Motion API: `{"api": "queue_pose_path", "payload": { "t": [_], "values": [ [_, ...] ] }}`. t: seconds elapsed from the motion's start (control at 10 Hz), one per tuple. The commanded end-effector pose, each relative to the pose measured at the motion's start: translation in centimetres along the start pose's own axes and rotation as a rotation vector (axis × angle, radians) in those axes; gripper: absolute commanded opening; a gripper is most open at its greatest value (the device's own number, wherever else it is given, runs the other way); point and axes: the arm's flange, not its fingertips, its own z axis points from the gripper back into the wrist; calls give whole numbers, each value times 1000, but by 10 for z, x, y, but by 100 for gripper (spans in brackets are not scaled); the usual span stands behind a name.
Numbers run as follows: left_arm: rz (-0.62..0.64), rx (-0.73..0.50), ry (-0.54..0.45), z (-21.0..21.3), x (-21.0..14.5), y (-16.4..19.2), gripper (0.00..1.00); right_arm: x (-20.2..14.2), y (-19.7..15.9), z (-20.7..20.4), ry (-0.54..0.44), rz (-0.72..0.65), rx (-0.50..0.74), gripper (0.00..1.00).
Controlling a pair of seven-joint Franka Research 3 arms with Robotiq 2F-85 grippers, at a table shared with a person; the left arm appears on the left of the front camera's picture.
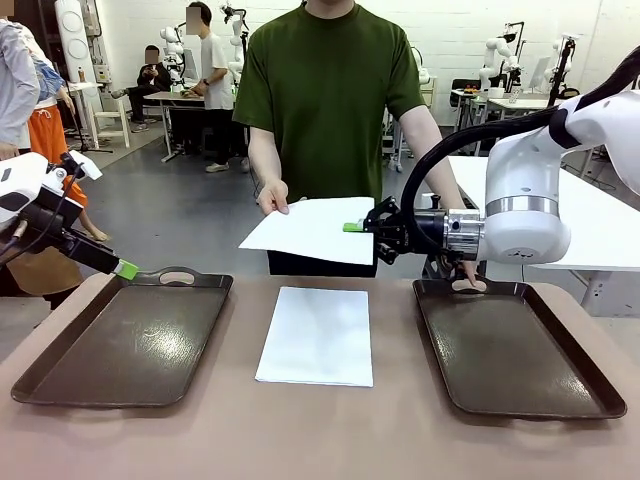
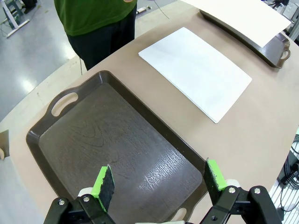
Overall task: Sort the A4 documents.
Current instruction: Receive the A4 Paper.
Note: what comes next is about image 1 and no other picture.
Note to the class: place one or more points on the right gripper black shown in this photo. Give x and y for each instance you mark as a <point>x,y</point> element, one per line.
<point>430,232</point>

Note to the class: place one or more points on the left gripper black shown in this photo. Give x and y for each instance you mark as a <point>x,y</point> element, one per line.
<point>50,220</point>

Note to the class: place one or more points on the white A4 sheet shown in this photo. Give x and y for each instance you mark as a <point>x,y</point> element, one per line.
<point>315,230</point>

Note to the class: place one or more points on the stack of white A4 sheets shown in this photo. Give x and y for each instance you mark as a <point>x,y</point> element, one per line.
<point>317,340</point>

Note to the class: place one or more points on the person's left forearm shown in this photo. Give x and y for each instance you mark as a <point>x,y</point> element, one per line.
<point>425,145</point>

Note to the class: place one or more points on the person's right forearm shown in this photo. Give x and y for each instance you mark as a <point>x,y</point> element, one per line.
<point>265,150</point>

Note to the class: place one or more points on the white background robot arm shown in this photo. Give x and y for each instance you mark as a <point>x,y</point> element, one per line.
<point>236,45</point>
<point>500,55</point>

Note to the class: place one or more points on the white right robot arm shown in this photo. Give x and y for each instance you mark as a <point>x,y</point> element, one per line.
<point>530,200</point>

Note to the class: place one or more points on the person's left hand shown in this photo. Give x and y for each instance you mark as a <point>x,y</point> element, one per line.
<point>470,272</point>

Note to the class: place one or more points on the person's right hand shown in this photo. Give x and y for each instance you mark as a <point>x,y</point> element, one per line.
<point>274,197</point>

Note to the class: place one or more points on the brown plastic tray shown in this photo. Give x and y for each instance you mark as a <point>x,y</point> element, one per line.
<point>510,350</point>
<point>125,345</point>

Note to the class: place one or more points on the black floor tripod stand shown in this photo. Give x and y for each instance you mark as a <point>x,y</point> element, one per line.
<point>87,140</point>

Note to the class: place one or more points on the person in orange trousers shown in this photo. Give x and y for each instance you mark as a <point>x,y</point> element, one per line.
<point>45,130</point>

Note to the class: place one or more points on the white wooden stool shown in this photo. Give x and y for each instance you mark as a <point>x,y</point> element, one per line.
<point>112,120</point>

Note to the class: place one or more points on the person in green t-shirt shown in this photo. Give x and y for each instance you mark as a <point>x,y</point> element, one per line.
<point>325,100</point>

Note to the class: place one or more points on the grey background work table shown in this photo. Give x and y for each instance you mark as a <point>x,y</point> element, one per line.
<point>175,97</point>

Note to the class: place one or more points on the white round container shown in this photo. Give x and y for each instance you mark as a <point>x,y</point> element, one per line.
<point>495,93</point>

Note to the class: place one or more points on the seated person in black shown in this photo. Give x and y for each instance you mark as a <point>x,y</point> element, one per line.
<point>152,82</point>

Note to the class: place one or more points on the white background table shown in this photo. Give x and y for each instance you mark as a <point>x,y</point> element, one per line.
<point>520,103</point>

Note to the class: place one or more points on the person in grey striped shirt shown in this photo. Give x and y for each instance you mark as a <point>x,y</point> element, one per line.
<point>15,75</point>

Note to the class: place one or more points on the tall white column appliance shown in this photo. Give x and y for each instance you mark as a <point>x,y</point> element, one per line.
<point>75,40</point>

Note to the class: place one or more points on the person in white t-shirt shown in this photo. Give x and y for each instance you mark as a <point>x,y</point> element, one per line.
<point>215,75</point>

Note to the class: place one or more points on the black tripod pole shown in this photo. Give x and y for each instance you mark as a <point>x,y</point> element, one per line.
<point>562,70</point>

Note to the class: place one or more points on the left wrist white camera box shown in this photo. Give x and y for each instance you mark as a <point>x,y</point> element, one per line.
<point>85,165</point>

